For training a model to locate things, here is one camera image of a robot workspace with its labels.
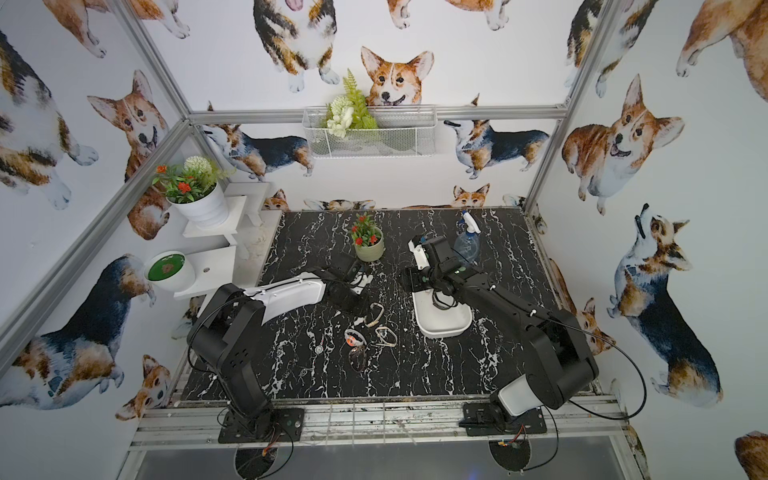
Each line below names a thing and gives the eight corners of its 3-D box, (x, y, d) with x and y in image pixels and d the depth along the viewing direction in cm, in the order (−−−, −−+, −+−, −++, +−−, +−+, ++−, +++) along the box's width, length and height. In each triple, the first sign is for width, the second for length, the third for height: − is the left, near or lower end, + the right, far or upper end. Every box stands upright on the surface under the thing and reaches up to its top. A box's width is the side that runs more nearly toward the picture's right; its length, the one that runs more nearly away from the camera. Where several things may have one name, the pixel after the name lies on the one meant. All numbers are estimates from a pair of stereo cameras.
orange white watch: (344, 346, 89) (342, 343, 87) (346, 331, 91) (344, 328, 90) (366, 346, 88) (365, 343, 87) (367, 331, 91) (366, 328, 90)
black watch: (348, 371, 84) (347, 368, 82) (351, 350, 88) (350, 347, 86) (365, 371, 84) (364, 368, 82) (367, 350, 88) (366, 347, 86)
